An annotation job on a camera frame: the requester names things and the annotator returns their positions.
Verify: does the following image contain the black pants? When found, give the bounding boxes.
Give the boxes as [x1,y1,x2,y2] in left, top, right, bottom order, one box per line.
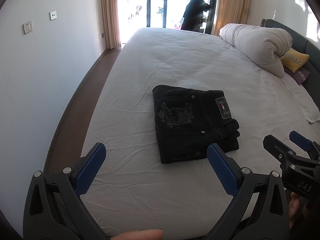
[152,85,240,164]

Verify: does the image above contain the right hand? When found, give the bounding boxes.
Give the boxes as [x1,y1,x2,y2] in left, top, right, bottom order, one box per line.
[288,192,306,229]

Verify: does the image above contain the left hand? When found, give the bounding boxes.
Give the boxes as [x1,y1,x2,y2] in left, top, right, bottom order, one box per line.
[110,229,164,240]

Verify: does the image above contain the purple pillow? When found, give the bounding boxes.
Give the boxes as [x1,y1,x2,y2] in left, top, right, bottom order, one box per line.
[284,67,311,85]

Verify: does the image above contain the yellow pillow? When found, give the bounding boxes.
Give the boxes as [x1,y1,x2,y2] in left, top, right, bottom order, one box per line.
[280,48,310,72]

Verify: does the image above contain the dark grey headboard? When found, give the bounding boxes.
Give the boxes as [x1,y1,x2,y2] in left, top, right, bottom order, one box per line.
[260,18,320,110]

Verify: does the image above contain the rolled white duvet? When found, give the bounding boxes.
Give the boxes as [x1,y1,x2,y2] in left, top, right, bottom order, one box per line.
[219,23,293,78]

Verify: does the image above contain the right beige curtain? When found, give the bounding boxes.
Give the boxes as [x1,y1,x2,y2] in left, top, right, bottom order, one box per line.
[212,0,250,36]

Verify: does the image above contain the beige curtain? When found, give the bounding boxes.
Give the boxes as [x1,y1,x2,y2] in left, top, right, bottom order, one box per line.
[101,0,121,49]
[212,0,250,36]

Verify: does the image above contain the black garment on chair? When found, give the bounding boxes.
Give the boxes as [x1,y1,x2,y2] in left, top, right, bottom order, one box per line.
[181,0,212,32]

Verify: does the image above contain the black framed balcony door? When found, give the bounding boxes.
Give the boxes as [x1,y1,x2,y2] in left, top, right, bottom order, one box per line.
[118,0,216,42]

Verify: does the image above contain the left beige curtain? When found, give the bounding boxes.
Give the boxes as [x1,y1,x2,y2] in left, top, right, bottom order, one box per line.
[101,0,121,49]

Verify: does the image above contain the white wall socket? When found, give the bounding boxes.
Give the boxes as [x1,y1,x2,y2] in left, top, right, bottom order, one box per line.
[23,21,33,34]

